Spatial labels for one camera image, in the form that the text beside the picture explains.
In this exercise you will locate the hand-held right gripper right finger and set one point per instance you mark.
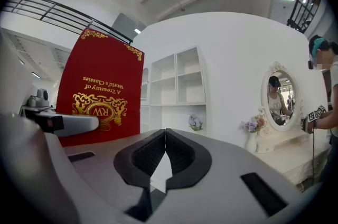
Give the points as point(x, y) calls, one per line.
point(190, 162)

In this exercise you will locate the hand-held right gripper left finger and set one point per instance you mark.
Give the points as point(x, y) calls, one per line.
point(137, 164)

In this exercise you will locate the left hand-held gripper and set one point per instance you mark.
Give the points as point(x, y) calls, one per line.
point(76, 124)

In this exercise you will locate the red book with gold print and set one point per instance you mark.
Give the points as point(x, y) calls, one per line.
point(105, 64)

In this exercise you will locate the white shelf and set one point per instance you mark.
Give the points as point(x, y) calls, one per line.
point(182, 85)

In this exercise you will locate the grey device on stand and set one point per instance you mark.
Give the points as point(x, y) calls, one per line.
point(39, 98)

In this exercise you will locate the white vase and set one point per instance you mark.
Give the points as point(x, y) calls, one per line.
point(251, 143)

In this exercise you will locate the purple and pink flower bunch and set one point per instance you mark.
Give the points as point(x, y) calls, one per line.
point(253, 124)

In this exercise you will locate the white dressing table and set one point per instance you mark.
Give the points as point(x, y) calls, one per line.
point(295, 154)

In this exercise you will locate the white oval mirror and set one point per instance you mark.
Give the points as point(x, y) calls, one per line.
point(281, 97)

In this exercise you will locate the long black railing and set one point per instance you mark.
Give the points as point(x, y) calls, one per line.
point(60, 13)

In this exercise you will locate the short black railing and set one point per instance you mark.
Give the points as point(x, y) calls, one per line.
point(303, 6)

